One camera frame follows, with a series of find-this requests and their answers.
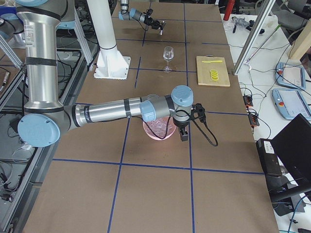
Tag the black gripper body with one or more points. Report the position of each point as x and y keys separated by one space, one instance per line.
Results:
x=152 y=22
x=181 y=125

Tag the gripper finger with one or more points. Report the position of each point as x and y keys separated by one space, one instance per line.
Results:
x=184 y=136

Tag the steel jigger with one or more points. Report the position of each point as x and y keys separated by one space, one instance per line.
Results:
x=162 y=25

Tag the pile of ice cubes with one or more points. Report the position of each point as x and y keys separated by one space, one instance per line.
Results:
x=159 y=127

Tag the clear wine glass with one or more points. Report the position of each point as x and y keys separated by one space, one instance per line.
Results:
x=168 y=55

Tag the pink bowl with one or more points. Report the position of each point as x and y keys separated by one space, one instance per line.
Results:
x=165 y=137

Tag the lemon slice one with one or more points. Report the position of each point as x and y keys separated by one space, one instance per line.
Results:
x=215 y=78

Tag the bamboo cutting board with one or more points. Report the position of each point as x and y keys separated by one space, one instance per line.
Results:
x=204 y=75

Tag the yellow plastic knife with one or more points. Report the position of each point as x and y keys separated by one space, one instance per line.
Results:
x=211 y=61

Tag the red cylinder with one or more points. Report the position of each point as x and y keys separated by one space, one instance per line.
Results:
x=228 y=9

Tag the black box with label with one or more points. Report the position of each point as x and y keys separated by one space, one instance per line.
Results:
x=268 y=158

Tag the reach grabber tool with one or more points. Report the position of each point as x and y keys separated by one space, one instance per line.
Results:
x=263 y=43

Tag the clear plastic bag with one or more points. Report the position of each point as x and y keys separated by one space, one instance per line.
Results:
x=238 y=23

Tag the black monitor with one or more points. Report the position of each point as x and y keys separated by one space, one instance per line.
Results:
x=293 y=147

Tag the near blue teach pendant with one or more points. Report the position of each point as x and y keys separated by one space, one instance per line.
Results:
x=290 y=103

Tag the blue teach pendant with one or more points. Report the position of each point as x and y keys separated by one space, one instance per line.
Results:
x=292 y=76
x=290 y=103

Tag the far blue teach pendant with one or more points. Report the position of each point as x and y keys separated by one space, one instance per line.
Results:
x=292 y=76

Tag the wooden board upright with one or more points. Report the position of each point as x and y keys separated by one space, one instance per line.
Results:
x=301 y=44

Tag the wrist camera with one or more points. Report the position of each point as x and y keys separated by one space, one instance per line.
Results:
x=198 y=112
x=149 y=12

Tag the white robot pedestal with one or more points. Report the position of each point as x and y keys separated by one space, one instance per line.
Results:
x=110 y=64

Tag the aluminium frame post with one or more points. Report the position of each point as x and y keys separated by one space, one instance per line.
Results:
x=265 y=10

